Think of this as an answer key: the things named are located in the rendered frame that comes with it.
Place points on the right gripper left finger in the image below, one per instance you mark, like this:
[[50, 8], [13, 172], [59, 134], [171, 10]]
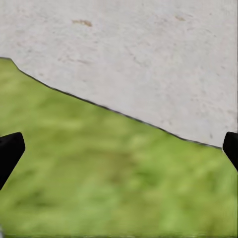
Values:
[[12, 148]]

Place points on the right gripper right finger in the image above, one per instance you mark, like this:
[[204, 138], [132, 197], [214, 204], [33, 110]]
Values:
[[230, 147]]

